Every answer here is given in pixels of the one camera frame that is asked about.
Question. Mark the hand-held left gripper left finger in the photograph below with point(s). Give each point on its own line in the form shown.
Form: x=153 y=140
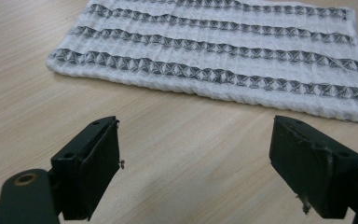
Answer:
x=87 y=165

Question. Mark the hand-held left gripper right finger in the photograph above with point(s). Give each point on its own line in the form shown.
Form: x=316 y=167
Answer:
x=313 y=168

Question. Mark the white grey-striped towel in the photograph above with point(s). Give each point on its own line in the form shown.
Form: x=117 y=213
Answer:
x=217 y=53

